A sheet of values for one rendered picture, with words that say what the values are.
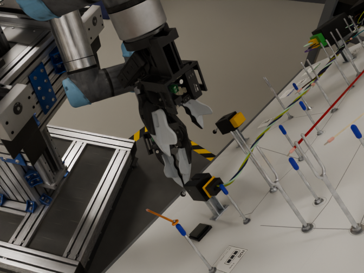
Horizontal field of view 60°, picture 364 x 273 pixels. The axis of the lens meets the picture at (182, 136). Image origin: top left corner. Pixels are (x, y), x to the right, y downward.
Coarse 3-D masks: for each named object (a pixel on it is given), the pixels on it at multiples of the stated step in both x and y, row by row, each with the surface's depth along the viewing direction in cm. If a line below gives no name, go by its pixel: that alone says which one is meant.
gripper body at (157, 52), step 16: (160, 32) 45; (176, 32) 43; (128, 48) 45; (144, 48) 44; (160, 48) 42; (176, 48) 46; (160, 64) 45; (176, 64) 45; (192, 64) 46; (144, 80) 48; (160, 80) 46; (176, 80) 46; (192, 80) 47; (160, 96) 49; (176, 96) 47; (192, 96) 48; (176, 112) 46
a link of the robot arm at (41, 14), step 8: (16, 0) 44; (24, 0) 43; (32, 0) 43; (40, 0) 43; (48, 0) 43; (56, 0) 42; (64, 0) 42; (72, 0) 42; (80, 0) 42; (88, 0) 43; (24, 8) 44; (32, 8) 44; (40, 8) 44; (48, 8) 44; (56, 8) 44; (64, 8) 44; (72, 8) 44; (80, 8) 45; (32, 16) 45; (40, 16) 45; (48, 16) 46; (56, 16) 46
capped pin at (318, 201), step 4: (292, 160) 46; (292, 164) 47; (296, 164) 47; (296, 168) 47; (300, 172) 47; (300, 176) 47; (304, 180) 47; (308, 184) 47; (308, 188) 48; (312, 188) 48; (312, 192) 48; (316, 196) 48; (316, 200) 48; (320, 200) 48; (316, 204) 48; (320, 204) 47
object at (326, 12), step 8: (328, 0) 116; (336, 0) 115; (328, 8) 118; (328, 16) 120; (320, 24) 123; (344, 40) 121; (352, 40) 119; (320, 48) 132; (312, 56) 133; (304, 64) 138
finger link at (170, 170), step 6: (162, 156) 73; (174, 156) 76; (168, 162) 74; (174, 162) 75; (168, 168) 73; (174, 168) 75; (168, 174) 72; (174, 174) 75; (180, 174) 76; (174, 180) 75; (180, 180) 75
